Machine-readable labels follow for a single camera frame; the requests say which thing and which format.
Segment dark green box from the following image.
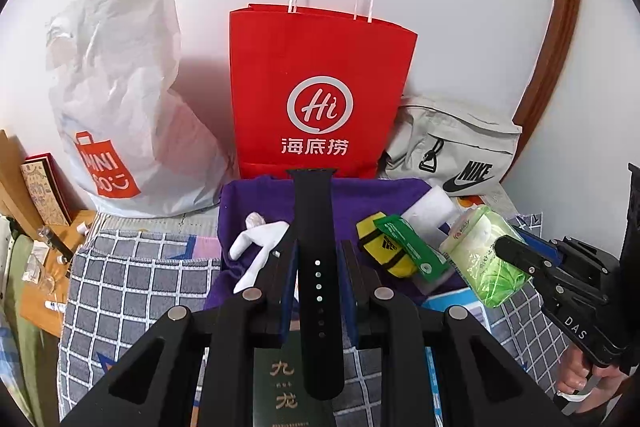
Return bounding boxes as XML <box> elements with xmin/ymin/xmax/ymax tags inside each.
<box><xmin>250</xmin><ymin>332</ymin><xmax>336</xmax><ymax>427</ymax></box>

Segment grey waist bag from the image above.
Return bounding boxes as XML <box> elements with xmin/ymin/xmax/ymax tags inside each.
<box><xmin>380</xmin><ymin>96</ymin><xmax>523</xmax><ymax>198</ymax></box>

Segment brown wooden door frame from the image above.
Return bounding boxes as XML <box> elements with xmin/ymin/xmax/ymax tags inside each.
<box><xmin>515</xmin><ymin>0</ymin><xmax>585</xmax><ymax>142</ymax></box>

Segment black watch strap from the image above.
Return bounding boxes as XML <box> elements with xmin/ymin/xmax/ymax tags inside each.
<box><xmin>290</xmin><ymin>168</ymin><xmax>346</xmax><ymax>400</ymax></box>

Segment wooden headboard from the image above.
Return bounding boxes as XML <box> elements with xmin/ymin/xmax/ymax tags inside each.
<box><xmin>0</xmin><ymin>129</ymin><xmax>46</xmax><ymax>238</ymax></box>

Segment grey checked bedspread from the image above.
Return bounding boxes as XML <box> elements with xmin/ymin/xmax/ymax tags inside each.
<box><xmin>57</xmin><ymin>212</ymin><xmax>576</xmax><ymax>427</ymax></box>

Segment purple towel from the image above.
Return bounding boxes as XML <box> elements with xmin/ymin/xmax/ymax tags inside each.
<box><xmin>205</xmin><ymin>177</ymin><xmax>471</xmax><ymax>313</ymax></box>

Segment green tissue packet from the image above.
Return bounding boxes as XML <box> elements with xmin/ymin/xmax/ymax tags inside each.
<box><xmin>375</xmin><ymin>214</ymin><xmax>448</xmax><ymax>285</ymax></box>

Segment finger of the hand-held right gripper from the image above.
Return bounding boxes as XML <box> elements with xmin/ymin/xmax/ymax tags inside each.
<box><xmin>512</xmin><ymin>226</ymin><xmax>609</xmax><ymax>279</ymax></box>
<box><xmin>492</xmin><ymin>234</ymin><xmax>566</xmax><ymax>294</ymax></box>

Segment yellow and black sock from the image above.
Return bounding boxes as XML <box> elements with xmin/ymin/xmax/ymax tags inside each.
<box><xmin>356</xmin><ymin>214</ymin><xmax>418</xmax><ymax>279</ymax></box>

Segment green bed sheet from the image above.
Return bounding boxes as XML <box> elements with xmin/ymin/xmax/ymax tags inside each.
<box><xmin>0</xmin><ymin>217</ymin><xmax>61</xmax><ymax>427</ymax></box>

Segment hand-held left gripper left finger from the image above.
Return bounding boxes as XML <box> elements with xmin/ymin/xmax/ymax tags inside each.
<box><xmin>60</xmin><ymin>239</ymin><xmax>301</xmax><ymax>427</ymax></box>

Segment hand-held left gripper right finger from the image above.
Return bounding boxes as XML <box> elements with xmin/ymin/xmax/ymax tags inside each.
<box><xmin>339</xmin><ymin>241</ymin><xmax>566</xmax><ymax>427</ymax></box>

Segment white gloves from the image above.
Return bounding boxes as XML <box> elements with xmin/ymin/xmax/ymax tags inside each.
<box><xmin>229</xmin><ymin>213</ymin><xmax>293</xmax><ymax>293</ymax></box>

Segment white and green tissue pack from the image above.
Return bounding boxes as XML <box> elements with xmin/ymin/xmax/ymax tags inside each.
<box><xmin>439</xmin><ymin>205</ymin><xmax>531</xmax><ymax>308</ymax></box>

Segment wooden nightstand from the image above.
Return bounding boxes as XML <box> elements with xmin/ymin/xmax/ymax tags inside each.
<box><xmin>20</xmin><ymin>209</ymin><xmax>98</xmax><ymax>338</ymax></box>

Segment white plastic shopping bag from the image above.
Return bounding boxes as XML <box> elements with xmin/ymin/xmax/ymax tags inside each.
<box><xmin>45</xmin><ymin>0</ymin><xmax>236</xmax><ymax>217</ymax></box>

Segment patterned book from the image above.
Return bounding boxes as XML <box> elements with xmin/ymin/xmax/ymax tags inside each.
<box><xmin>20</xmin><ymin>153</ymin><xmax>73</xmax><ymax>228</ymax></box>

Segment clear plastic packet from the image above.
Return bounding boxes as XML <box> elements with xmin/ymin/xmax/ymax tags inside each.
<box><xmin>402</xmin><ymin>186</ymin><xmax>458</xmax><ymax>233</ymax></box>

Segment blue tissue pack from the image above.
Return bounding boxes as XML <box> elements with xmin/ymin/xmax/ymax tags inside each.
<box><xmin>422</xmin><ymin>288</ymin><xmax>493</xmax><ymax>328</ymax></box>

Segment person's right hand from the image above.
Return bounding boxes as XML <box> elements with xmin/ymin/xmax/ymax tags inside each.
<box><xmin>555</xmin><ymin>347</ymin><xmax>632</xmax><ymax>408</ymax></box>

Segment red paper bag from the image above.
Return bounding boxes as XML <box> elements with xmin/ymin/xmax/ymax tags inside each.
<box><xmin>229</xmin><ymin>0</ymin><xmax>418</xmax><ymax>180</ymax></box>

